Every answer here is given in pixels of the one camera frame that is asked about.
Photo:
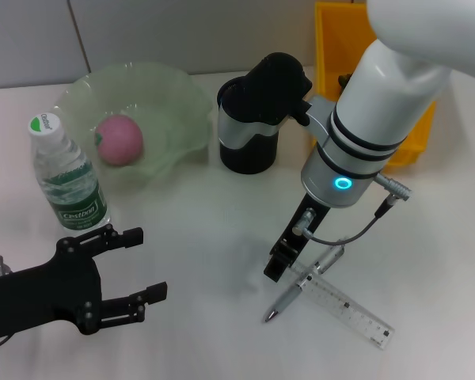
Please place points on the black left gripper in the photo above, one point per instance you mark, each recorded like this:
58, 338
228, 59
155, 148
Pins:
51, 293

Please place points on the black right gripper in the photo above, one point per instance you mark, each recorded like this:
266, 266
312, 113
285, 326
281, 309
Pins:
301, 225

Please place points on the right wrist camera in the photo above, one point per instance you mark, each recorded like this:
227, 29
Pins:
261, 99

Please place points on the yellow plastic storage bin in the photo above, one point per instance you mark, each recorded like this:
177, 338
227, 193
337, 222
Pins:
328, 47

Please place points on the black mesh pen holder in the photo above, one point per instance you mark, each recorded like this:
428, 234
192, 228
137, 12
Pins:
247, 158

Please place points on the green wavy glass fruit plate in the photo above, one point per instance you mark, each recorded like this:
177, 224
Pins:
162, 111

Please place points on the green label water bottle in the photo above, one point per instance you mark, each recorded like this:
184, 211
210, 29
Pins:
77, 198

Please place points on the transparent plastic ruler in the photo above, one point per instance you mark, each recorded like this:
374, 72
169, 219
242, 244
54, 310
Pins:
352, 312

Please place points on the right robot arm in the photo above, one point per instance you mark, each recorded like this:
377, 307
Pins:
380, 99

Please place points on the pink peach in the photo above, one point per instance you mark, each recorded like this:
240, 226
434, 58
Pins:
120, 140

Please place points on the silver retractable pen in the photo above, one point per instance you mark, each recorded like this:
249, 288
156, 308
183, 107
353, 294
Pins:
289, 295

